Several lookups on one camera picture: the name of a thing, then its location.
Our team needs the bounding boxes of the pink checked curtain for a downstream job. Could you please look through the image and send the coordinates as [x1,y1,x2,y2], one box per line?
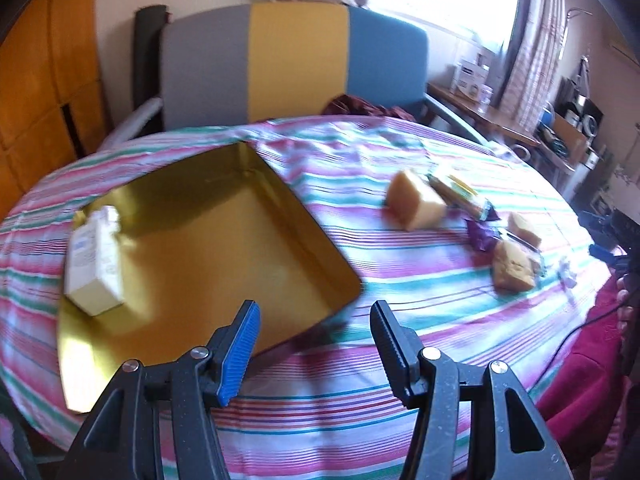
[499,0,566,133]

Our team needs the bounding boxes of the purple wrapper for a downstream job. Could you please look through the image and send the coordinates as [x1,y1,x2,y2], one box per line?
[465,219,500,254]

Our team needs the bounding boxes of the dark red cloth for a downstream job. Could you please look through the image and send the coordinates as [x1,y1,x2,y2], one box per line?
[321,94,416,122]

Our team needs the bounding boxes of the orange wooden wardrobe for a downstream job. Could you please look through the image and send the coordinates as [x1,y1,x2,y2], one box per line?
[1,0,112,214]

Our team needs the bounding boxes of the green snack packet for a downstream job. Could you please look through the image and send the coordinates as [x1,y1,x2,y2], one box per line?
[426,172,500,221]

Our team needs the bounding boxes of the striped pink green tablecloth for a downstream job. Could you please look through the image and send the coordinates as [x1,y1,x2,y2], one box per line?
[1,117,610,479]

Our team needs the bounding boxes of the grey yellow blue chair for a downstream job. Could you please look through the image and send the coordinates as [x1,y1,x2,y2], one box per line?
[132,1,490,143]

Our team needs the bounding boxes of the yellow sponge block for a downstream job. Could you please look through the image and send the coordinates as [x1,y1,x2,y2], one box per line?
[385,169,447,231]
[492,240,536,292]

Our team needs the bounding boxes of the small yellow sponge piece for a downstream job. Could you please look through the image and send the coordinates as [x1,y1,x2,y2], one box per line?
[508,212,541,248]

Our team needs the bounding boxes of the gold metal tray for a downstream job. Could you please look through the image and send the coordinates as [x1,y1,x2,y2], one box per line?
[58,142,362,413]

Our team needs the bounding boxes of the wooden side desk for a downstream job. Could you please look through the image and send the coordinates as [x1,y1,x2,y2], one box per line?
[427,82,540,148]

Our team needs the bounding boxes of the white cardboard box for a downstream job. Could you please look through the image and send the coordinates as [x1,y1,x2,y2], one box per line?
[64,206,124,316]

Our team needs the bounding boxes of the white appliance box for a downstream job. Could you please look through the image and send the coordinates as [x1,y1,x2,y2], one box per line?
[450,58,489,102]

